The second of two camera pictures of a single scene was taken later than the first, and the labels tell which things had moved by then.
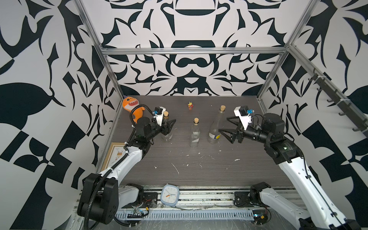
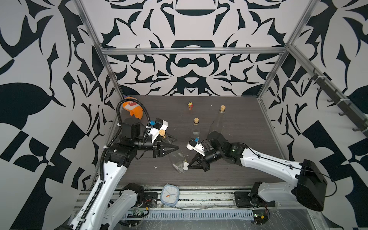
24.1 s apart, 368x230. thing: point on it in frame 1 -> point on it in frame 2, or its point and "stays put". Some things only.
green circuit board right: (260, 216) stays put
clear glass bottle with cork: (169, 137) -> (177, 157)
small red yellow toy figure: (190, 105) stays put
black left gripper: (166, 130) -> (157, 150)
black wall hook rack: (353, 116) stays put
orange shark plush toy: (129, 103) stays put
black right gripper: (234, 134) -> (198, 164)
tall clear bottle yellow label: (214, 132) stays put
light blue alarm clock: (169, 195) stays put
